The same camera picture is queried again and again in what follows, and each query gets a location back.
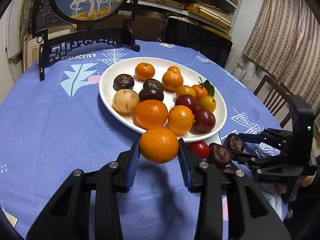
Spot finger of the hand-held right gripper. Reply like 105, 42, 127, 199
231, 152, 288, 171
237, 127, 293, 151

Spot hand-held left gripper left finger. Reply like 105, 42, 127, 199
26, 137, 140, 240

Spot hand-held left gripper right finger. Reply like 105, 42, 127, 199
178, 138, 292, 240

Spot red cherry tomato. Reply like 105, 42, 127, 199
189, 141, 210, 160

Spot dark brown water chestnut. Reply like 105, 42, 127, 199
208, 142, 233, 168
224, 133, 245, 153
138, 88, 165, 103
143, 78, 164, 92
215, 164, 237, 175
113, 74, 135, 92

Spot dark red plum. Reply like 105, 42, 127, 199
192, 109, 216, 133
174, 94, 198, 114

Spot yellow green kumquat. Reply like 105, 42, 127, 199
198, 95, 217, 113

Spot pale beige round fruit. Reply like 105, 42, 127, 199
112, 89, 140, 114

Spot small leafy mandarin orange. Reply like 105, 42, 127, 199
191, 76, 215, 99

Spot white oval plate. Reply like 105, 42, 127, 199
99, 57, 227, 140

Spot person's right hand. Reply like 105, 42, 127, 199
297, 174, 316, 188

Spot dark wooden slatted chair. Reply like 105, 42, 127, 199
254, 74, 295, 128

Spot white thermos jug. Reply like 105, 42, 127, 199
231, 62, 248, 80

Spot blue printed tablecloth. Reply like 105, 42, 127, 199
0, 39, 295, 240

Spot beige checked curtain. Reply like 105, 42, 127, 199
242, 0, 320, 90

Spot black flat panel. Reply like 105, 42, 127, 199
162, 17, 233, 68

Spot brown cardboard box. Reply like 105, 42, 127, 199
132, 12, 168, 42

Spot beige framed panel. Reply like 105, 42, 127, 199
22, 25, 78, 73

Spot white metal shelf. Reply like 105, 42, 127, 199
137, 0, 244, 40

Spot blue patterned fabric boxes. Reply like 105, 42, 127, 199
35, 0, 58, 34

